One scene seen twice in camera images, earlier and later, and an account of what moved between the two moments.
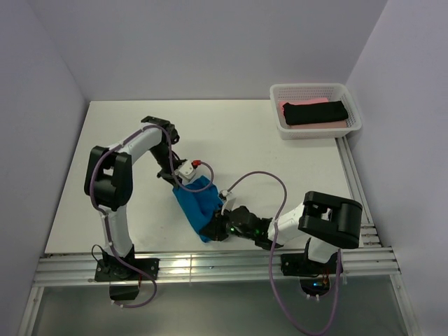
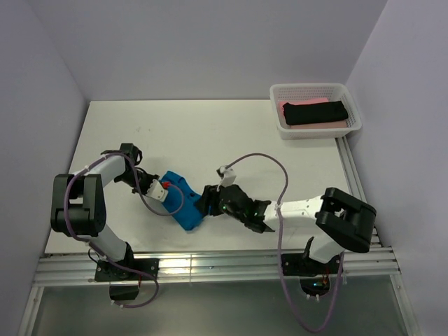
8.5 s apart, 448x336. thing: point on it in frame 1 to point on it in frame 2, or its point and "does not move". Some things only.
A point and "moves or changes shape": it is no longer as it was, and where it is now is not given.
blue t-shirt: (197, 208) moves or changes shape
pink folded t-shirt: (337, 124) does not move
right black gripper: (214, 231) to (210, 195)
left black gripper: (168, 176) to (151, 177)
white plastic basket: (314, 110) does not move
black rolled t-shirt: (306, 113) does not move
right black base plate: (300, 264) does not move
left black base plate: (112, 269) does not move
